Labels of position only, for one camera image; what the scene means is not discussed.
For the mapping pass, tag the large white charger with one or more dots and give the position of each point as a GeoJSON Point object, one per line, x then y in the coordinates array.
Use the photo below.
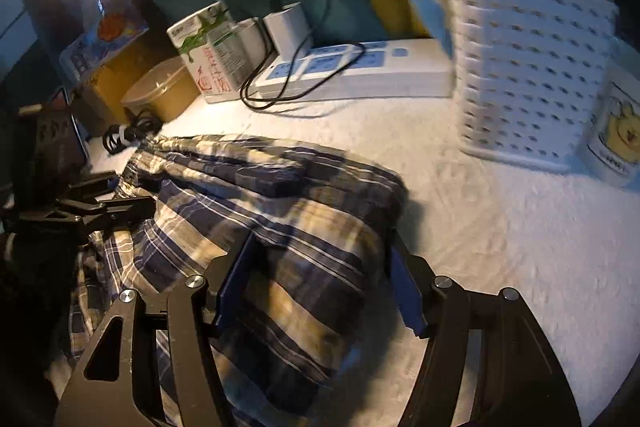
{"type": "Point", "coordinates": [289, 29]}

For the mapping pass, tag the green and white carton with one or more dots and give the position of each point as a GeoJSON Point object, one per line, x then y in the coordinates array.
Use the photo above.
{"type": "Point", "coordinates": [210, 52]}

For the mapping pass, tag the white power strip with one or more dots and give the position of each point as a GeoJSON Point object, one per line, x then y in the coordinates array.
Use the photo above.
{"type": "Point", "coordinates": [370, 74]}

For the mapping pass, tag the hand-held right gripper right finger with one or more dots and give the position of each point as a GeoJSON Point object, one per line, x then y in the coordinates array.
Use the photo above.
{"type": "Point", "coordinates": [406, 292]}

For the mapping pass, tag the small white charger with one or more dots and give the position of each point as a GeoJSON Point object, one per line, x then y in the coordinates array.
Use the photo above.
{"type": "Point", "coordinates": [252, 42]}

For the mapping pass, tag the white mug with yellow print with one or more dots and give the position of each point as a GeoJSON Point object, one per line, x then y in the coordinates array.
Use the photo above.
{"type": "Point", "coordinates": [615, 132]}

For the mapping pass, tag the cardboard box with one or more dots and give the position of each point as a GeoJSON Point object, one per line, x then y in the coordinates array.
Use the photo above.
{"type": "Point", "coordinates": [102, 92]}

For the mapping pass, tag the colourful snack bag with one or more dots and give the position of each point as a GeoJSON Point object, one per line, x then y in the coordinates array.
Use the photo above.
{"type": "Point", "coordinates": [107, 37]}

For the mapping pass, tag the white perforated basket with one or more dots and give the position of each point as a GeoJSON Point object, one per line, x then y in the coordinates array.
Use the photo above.
{"type": "Point", "coordinates": [530, 67]}

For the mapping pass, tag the beige lidded container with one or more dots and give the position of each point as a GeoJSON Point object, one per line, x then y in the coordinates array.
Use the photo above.
{"type": "Point", "coordinates": [160, 92]}

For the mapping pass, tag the plaid pants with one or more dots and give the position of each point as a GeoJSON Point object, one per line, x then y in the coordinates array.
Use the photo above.
{"type": "Point", "coordinates": [300, 227]}

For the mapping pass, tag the white fleece cover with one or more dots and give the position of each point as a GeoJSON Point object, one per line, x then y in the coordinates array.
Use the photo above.
{"type": "Point", "coordinates": [500, 232]}

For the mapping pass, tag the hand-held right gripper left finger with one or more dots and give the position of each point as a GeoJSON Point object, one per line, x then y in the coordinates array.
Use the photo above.
{"type": "Point", "coordinates": [239, 287]}

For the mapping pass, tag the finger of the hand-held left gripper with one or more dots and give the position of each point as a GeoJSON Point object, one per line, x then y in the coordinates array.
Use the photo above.
{"type": "Point", "coordinates": [120, 211]}
{"type": "Point", "coordinates": [95, 186]}

